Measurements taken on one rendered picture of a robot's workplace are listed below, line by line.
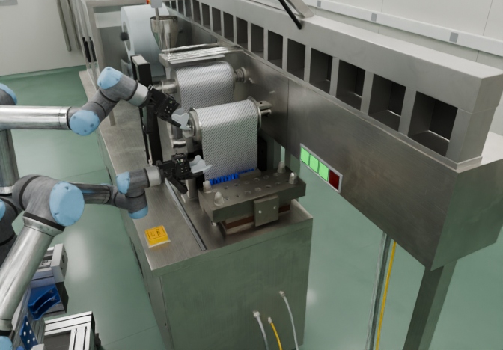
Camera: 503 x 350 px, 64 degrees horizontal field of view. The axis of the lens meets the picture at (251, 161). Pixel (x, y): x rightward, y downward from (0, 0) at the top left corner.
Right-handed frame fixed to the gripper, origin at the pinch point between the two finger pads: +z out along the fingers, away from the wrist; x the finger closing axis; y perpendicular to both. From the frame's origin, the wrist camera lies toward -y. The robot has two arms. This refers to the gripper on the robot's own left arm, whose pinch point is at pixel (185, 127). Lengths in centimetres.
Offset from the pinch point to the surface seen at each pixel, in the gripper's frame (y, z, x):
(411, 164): 34, 20, -75
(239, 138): 7.4, 20.6, -4.6
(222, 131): 6.3, 12.2, -4.6
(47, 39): -88, 13, 552
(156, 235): -38.3, 6.9, -15.7
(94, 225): -123, 49, 130
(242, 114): 16.3, 15.8, -3.5
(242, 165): -1.9, 29.3, -4.5
